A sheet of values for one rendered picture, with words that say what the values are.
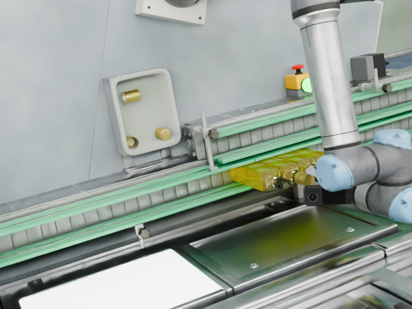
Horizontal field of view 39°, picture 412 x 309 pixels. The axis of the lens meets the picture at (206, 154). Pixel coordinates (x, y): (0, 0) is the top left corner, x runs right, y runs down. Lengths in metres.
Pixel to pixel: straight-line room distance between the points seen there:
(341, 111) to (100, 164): 0.80
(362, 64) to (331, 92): 0.89
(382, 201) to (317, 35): 0.38
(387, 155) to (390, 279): 0.27
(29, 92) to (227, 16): 0.64
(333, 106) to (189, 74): 0.71
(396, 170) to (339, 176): 0.15
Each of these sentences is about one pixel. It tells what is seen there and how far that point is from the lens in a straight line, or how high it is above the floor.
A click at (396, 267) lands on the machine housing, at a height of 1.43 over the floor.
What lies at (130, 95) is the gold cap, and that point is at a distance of 1.66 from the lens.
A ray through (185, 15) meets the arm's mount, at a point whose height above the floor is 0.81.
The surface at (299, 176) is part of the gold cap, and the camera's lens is 1.54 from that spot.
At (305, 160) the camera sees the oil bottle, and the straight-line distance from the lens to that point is 1.62.
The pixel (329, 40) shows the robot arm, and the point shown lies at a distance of 1.18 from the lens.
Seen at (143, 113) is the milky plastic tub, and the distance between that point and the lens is 1.71.
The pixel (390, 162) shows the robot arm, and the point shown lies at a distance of 1.24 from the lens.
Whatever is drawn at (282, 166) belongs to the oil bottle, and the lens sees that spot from 1.59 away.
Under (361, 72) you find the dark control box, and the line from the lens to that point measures 2.06.
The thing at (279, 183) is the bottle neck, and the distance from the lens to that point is 1.52.
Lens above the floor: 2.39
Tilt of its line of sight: 64 degrees down
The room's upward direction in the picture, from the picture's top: 108 degrees clockwise
